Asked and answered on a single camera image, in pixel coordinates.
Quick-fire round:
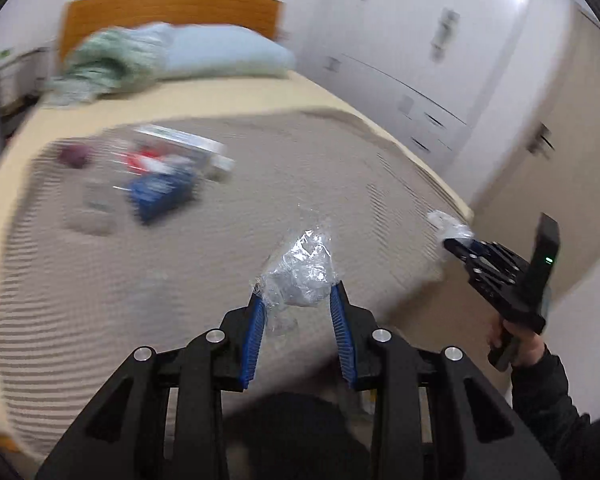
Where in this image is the white tissue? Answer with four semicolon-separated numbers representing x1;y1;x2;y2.
427;210;474;246

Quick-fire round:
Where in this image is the clear plastic bag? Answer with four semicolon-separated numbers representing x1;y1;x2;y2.
251;204;339;337

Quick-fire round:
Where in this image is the blue snack box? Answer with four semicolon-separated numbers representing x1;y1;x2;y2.
128;170;201;224

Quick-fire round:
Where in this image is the dark red wrapper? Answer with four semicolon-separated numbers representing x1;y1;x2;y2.
57;143;92;169

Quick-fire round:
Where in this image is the person's right hand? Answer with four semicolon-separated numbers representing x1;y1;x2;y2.
488;316;545;372

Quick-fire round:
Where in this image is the beige room door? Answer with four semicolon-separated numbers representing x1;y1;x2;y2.
475;9;600;297

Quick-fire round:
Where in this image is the person's right black sleeve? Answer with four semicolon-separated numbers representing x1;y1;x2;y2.
512;350;600;479

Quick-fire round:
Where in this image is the brown checkered bed cover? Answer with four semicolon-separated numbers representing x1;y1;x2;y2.
0;108;460;460

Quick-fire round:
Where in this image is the white built-in wardrobe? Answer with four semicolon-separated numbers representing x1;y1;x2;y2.
299;0;527;172

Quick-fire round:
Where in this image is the light blue pillow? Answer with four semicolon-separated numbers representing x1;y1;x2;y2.
149;23;296;80

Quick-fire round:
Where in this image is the green floral blanket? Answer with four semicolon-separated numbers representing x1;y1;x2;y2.
44;22;172;107

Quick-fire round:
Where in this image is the black bedside shelf rack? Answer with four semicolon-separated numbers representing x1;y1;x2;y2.
0;47;50;122

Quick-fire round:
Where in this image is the wooden bed frame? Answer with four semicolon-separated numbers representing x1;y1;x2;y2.
58;0;284;61

